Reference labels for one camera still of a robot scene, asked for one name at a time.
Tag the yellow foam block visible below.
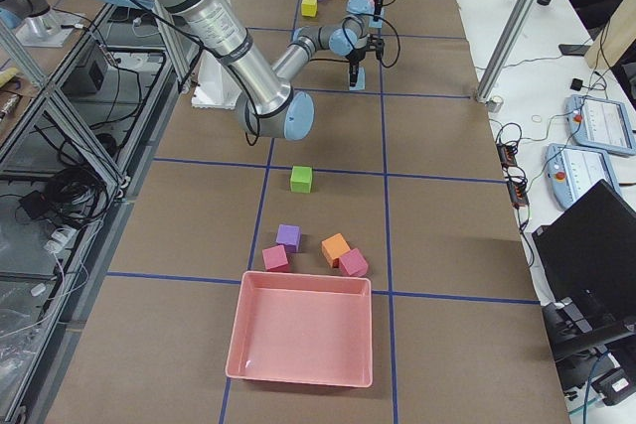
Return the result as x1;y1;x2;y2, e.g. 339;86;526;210
300;0;318;18

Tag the upper teach pendant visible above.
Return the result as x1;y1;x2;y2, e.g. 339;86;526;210
565;94;635;157

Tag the black laptop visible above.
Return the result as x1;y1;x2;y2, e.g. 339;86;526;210
532;180;635;318

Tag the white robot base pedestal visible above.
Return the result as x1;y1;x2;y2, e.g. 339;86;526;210
192;52;240;110

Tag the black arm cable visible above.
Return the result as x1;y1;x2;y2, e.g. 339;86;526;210
370;0;411;69
116;0;264;147

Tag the pink plastic tray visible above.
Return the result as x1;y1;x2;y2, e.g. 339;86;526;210
226;271;373;388

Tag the light blue foam block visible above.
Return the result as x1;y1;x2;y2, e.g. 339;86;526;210
349;66;366;91
369;15;384;29

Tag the orange foam block near tray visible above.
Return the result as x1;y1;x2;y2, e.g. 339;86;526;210
321;233;351;268

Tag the lower teach pendant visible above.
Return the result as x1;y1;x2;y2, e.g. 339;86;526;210
546;143;621;210

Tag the purple foam block right side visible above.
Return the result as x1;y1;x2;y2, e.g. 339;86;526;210
276;224;301;253

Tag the green foam block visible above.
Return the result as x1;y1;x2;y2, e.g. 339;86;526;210
290;165;313;194

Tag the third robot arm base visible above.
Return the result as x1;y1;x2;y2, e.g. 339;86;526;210
1;0;71;48

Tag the pink foam block right side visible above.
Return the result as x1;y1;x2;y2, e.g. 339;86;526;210
261;245;290;273

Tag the black monitor stand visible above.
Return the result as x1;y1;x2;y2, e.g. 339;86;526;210
542;297;635;362

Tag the teach pendant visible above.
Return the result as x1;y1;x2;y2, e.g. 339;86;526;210
546;143;621;210
565;94;635;157

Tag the magenta foam block near tray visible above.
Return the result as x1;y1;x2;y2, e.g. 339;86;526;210
339;248;369;277

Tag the aluminium frame post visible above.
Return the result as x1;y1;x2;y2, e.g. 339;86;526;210
474;0;537;103

